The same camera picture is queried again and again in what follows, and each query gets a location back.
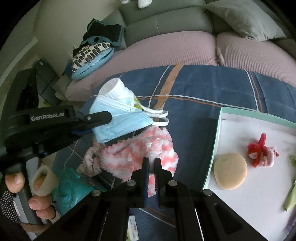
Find light blue face mask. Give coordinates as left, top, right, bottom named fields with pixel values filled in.
left=89, top=95, right=169, bottom=144

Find grey white plush dog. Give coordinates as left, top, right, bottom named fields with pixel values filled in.
left=119, top=0, right=152, bottom=9

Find blue plaid blanket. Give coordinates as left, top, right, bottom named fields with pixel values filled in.
left=52, top=64, right=296, bottom=241

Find teal packet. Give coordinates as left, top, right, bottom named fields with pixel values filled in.
left=51, top=168, right=107, bottom=216

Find red pink hair ties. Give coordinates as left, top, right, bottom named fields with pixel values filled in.
left=247, top=132, right=280, bottom=168

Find mint green shallow tray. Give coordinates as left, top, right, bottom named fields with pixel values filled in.
left=203, top=107, right=295, bottom=240

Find white pill bottle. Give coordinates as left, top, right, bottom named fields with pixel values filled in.
left=98, top=77, right=142, bottom=110

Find grey pillow left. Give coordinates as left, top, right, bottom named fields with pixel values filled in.
left=205, top=1, right=287, bottom=41

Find person's left hand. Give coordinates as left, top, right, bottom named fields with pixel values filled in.
left=1, top=165, right=59, bottom=235

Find pink sofa seat cover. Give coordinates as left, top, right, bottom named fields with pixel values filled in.
left=65, top=31, right=295, bottom=101

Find green cloth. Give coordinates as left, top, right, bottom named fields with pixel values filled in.
left=284, top=155, right=296, bottom=211

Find grey sofa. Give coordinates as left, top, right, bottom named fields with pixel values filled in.
left=104, top=1, right=293, bottom=55

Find green tissue pack small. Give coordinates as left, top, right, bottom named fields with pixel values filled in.
left=126, top=215, right=139, bottom=241

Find pink white scrunchie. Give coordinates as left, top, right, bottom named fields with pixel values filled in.
left=76, top=138, right=104, bottom=177

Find beige round powder puff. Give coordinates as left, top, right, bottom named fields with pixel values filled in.
left=213, top=153, right=248, bottom=190

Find black white patterned cushion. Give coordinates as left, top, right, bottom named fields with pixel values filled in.
left=71, top=42, right=114, bottom=80

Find pink white fluffy sock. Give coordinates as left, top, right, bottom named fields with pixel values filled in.
left=99, top=126, right=179, bottom=197

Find dark teal clothing pile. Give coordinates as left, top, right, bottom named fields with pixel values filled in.
left=79, top=19, right=123, bottom=47

